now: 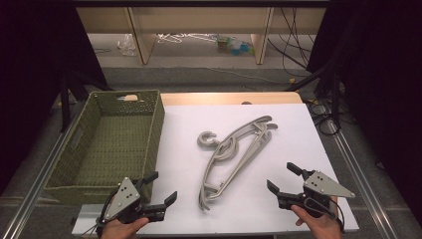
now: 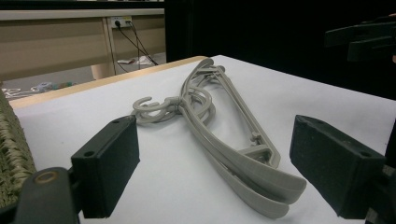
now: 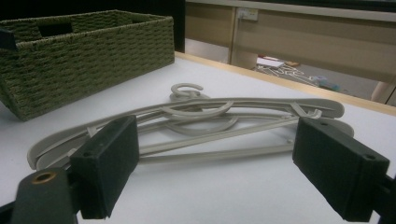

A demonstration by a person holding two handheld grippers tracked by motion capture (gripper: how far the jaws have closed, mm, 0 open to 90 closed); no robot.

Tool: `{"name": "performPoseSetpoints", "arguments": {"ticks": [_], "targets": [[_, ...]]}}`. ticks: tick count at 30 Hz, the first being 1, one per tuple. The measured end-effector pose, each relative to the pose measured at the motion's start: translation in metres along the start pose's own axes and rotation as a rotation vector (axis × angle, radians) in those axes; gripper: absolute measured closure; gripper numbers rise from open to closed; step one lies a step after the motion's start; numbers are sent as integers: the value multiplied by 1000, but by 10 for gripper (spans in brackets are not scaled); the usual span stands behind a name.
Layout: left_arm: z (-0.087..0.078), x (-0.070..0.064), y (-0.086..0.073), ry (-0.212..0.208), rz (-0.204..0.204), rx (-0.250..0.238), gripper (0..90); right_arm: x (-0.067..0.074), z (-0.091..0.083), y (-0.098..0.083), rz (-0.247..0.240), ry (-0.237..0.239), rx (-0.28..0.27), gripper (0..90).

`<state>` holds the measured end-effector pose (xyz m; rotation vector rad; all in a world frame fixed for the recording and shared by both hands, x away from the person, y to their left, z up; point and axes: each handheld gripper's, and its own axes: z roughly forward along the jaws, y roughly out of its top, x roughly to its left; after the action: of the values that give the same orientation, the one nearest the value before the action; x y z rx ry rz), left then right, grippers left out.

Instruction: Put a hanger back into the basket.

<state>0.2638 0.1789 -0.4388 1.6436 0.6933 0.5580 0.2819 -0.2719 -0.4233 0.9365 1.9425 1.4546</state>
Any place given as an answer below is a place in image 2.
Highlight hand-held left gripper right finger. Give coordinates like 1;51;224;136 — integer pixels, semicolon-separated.
289;115;388;220

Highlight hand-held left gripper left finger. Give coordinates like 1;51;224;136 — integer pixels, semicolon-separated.
70;115;141;219

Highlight grey plastic clothes hanger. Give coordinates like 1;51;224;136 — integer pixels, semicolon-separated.
134;58;308;205
134;59;291;220
132;57;282;171

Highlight green woven basket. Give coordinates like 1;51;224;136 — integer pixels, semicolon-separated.
0;89;37;209

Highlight white table mat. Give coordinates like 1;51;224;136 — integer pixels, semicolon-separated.
13;55;396;224

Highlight black curtain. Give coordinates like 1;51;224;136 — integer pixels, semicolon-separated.
163;0;396;101

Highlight colourful toys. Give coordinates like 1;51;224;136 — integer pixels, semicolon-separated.
30;80;78;93

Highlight white crumpled paper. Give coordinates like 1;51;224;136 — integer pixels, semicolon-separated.
117;55;156;67

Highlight beige desk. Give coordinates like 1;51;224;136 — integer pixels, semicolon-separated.
0;8;166;82

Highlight white power strip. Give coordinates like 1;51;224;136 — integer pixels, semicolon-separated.
109;16;134;30

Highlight white wire hangers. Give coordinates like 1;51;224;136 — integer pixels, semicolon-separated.
0;87;39;100

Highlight black power cables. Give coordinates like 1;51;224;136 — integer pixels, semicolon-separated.
109;20;160;75

